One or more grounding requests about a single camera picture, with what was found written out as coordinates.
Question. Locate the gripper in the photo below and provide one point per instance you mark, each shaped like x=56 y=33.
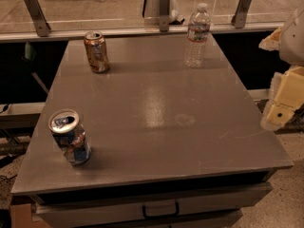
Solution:
x=294 y=43

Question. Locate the orange soda can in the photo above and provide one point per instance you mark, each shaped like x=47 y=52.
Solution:
x=95 y=47

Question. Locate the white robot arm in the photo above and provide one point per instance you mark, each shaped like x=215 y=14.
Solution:
x=288 y=40

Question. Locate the blue soda can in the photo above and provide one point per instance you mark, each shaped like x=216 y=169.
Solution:
x=67 y=130

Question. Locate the clear plastic water bottle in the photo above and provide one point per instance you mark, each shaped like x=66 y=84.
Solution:
x=197 y=34

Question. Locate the grey table drawer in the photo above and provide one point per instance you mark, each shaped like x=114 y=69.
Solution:
x=209 y=208

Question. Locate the right metal rail bracket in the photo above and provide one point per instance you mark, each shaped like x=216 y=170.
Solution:
x=239 y=19

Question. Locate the metal rail bracket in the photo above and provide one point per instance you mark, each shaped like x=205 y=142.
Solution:
x=164 y=15
x=239 y=19
x=38 y=18

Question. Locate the metal window rail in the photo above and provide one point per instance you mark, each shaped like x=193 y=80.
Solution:
x=63 y=35

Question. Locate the middle metal rail bracket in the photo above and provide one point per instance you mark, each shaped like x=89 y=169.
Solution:
x=164 y=15

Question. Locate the black drawer handle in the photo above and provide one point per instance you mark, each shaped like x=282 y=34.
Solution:
x=161 y=210

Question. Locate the left metal rail bracket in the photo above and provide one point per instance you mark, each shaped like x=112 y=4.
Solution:
x=38 y=18

